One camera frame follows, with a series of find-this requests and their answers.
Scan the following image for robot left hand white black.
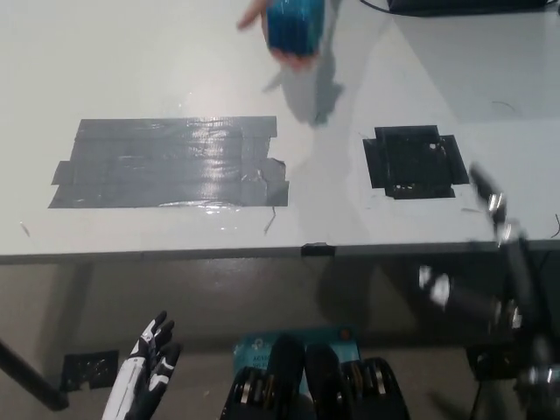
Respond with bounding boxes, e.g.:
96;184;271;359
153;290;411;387
101;310;184;420

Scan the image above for person's bare hand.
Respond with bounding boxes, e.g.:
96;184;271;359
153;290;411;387
237;0;326;72

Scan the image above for robot right hand white black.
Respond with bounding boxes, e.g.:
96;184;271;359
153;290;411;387
416;160;549;343

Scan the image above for blue cylindrical can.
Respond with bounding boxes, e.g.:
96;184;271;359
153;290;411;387
264;0;326;59

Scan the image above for teal box on robot torso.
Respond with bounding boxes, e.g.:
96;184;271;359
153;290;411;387
230;324;363;374

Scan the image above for robot torso black ribbed blocks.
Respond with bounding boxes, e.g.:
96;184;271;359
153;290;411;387
221;333;411;420

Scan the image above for black tape patch on floor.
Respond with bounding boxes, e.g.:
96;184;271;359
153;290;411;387
59;348;120;393

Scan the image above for black table leg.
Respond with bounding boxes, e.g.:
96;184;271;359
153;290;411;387
0;337;70;412

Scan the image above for black tape square patch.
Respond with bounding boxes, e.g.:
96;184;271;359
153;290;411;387
361;124;470;200

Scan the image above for black laptop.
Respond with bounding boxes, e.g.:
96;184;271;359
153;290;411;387
386;0;560;18

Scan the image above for small black tape strip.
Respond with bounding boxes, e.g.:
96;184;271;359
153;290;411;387
300;241;339;258

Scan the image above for grey duct tape patch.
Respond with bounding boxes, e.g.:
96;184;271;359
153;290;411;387
46;115;291;210

